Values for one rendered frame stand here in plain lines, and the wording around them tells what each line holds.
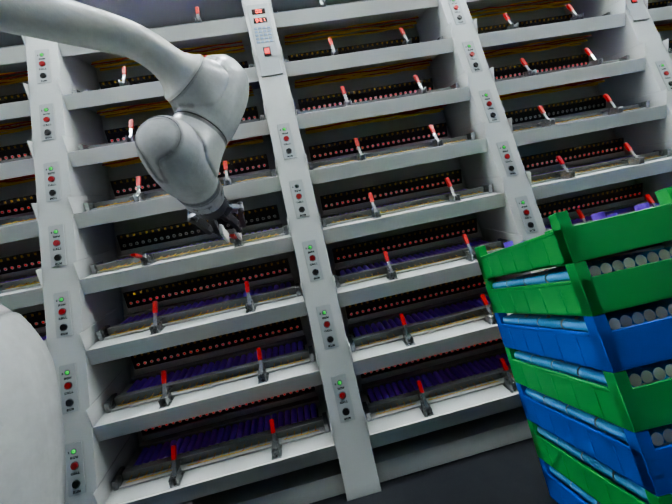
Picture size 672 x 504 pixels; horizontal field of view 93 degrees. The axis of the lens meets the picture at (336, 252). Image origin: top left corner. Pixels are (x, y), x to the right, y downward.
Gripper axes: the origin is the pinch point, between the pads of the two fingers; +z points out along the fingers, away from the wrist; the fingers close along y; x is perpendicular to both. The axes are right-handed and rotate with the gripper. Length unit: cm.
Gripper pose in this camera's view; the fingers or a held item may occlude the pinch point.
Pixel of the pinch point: (231, 232)
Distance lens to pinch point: 93.2
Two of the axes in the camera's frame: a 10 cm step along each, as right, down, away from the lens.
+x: -2.3, -9.3, 3.0
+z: -0.4, 3.1, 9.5
